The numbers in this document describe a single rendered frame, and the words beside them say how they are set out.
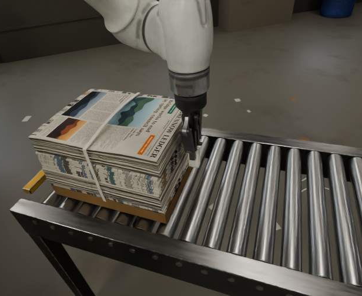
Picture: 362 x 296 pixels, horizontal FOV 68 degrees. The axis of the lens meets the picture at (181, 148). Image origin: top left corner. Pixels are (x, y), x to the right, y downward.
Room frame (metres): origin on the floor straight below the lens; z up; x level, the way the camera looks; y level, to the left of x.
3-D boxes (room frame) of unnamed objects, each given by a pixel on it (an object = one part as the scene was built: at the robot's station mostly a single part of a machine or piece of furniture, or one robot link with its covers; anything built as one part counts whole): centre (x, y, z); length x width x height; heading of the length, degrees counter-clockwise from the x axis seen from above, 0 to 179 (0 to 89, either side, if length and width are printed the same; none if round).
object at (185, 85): (0.56, -0.03, 1.16); 0.09 x 0.09 x 0.06
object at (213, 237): (0.57, -0.13, 0.77); 0.47 x 0.05 x 0.05; 158
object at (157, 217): (0.60, 0.07, 0.83); 0.29 x 0.16 x 0.04; 157
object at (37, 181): (0.80, 0.42, 0.81); 0.43 x 0.03 x 0.02; 158
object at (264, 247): (0.52, -0.25, 0.77); 0.47 x 0.05 x 0.05; 158
